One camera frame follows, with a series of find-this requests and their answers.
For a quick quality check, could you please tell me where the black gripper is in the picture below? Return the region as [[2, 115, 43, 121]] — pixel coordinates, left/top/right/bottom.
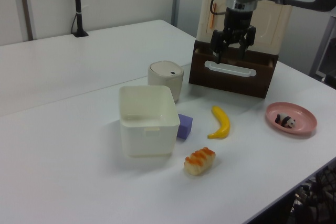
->
[[209, 6, 257, 65]]

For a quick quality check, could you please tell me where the purple cube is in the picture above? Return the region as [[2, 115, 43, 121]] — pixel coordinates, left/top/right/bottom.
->
[[176, 113, 194, 141]]

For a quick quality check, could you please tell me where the orange box latch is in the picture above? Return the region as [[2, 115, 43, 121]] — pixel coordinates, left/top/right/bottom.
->
[[209, 3, 217, 29]]

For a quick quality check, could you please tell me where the cream plastic storage box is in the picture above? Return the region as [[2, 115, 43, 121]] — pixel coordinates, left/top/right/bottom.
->
[[196, 0, 293, 56]]

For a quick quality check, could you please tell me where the white open plastic box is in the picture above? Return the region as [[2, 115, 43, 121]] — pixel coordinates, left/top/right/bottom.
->
[[118, 84, 181, 158]]

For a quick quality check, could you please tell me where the brown wooden drawer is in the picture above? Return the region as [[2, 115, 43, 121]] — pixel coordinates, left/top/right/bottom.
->
[[188, 47, 277, 99]]

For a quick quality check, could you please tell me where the small beige trash can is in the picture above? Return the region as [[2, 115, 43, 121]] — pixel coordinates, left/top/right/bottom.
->
[[147, 60, 184, 103]]

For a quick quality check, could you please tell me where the yellow toy banana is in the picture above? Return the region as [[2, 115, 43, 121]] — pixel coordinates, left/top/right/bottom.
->
[[207, 105, 232, 140]]

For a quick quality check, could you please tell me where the small panda figurine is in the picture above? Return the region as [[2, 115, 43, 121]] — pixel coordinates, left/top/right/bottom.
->
[[274, 112, 297, 129]]

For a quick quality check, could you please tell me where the grey metal cabinet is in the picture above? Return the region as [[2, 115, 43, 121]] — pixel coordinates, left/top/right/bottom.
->
[[309, 15, 336, 90]]

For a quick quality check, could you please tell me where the pink plate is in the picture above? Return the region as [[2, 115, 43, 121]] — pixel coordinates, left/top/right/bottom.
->
[[265, 101, 318, 137]]

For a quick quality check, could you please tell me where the toy bread with orange glaze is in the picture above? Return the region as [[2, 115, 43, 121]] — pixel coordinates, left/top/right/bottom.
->
[[183, 146, 217, 176]]

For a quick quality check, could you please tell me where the black mesh chair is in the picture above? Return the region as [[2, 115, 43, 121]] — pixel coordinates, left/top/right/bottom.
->
[[287, 159, 336, 224]]

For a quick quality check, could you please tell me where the white drawer handle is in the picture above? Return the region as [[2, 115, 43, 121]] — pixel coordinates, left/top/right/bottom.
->
[[204, 60, 257, 79]]

